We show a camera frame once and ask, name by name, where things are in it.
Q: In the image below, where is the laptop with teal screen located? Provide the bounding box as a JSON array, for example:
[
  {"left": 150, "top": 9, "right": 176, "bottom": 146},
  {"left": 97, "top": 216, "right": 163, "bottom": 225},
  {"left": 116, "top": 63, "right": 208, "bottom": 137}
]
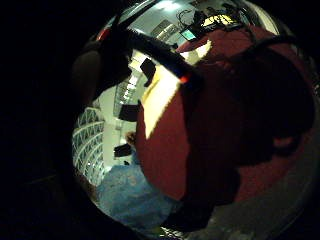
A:
[{"left": 179, "top": 27, "right": 198, "bottom": 42}]

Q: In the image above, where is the yellow board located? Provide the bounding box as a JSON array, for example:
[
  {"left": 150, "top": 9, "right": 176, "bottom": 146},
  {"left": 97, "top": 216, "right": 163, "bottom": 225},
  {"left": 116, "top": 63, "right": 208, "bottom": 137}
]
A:
[{"left": 201, "top": 14, "right": 236, "bottom": 29}]

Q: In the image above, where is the white lattice window frame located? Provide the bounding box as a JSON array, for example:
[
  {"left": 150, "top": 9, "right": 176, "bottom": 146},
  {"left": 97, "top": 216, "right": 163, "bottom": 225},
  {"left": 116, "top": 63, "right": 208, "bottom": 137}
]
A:
[{"left": 72, "top": 106, "right": 106, "bottom": 186}]

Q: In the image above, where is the the person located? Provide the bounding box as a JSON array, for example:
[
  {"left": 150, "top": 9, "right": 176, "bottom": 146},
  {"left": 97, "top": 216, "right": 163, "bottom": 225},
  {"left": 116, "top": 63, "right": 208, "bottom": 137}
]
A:
[{"left": 96, "top": 130, "right": 183, "bottom": 231}]

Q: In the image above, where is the black monitor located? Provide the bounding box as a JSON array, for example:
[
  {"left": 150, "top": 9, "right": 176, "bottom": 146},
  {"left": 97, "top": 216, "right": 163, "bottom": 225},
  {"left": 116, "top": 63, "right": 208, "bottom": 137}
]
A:
[
  {"left": 139, "top": 58, "right": 157, "bottom": 88},
  {"left": 113, "top": 143, "right": 133, "bottom": 159},
  {"left": 117, "top": 102, "right": 141, "bottom": 123}
]

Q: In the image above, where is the black cable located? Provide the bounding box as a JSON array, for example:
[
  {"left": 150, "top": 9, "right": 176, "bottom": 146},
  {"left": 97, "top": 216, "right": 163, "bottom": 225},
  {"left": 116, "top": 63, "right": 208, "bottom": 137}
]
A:
[{"left": 233, "top": 33, "right": 298, "bottom": 64}]

